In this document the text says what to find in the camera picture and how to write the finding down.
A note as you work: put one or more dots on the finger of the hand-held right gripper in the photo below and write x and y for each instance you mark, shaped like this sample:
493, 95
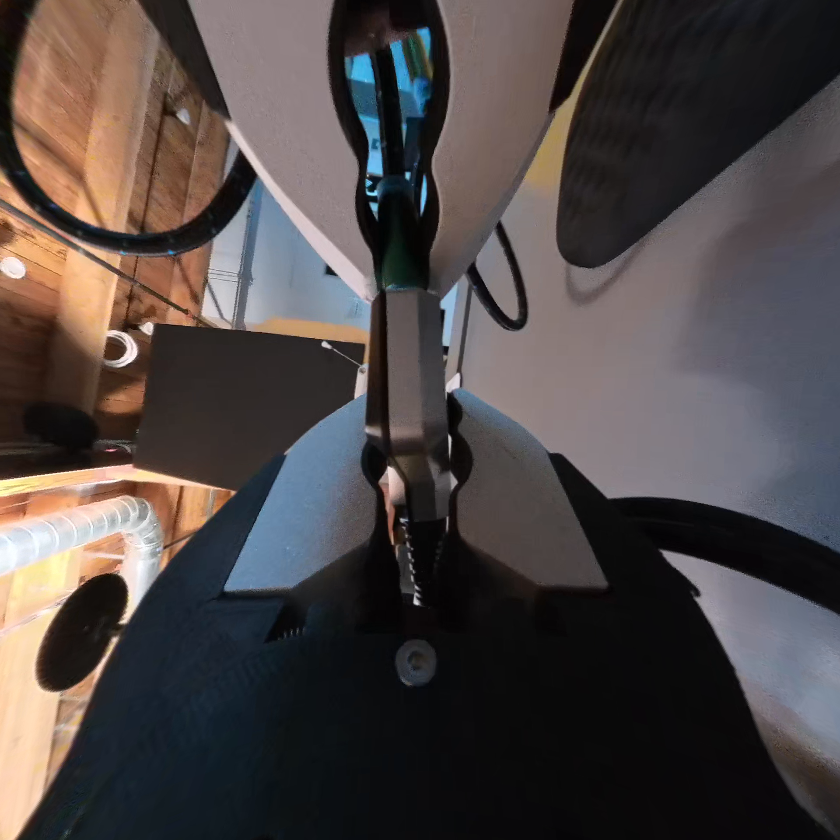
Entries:
282, 98
499, 98

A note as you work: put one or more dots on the black quilted mat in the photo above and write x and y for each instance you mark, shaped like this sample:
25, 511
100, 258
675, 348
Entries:
689, 131

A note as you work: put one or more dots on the silver ventilation duct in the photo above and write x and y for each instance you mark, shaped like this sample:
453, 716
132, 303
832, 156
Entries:
65, 528

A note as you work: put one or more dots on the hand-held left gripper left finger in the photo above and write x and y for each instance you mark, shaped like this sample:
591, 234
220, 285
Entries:
308, 525

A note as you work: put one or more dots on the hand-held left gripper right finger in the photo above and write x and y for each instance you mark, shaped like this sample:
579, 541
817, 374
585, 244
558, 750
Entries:
525, 525

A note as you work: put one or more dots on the black HDMI switch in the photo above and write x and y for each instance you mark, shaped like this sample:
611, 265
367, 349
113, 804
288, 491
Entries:
407, 367

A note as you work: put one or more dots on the black panel wooden edge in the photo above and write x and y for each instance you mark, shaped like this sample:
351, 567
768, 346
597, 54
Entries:
249, 407

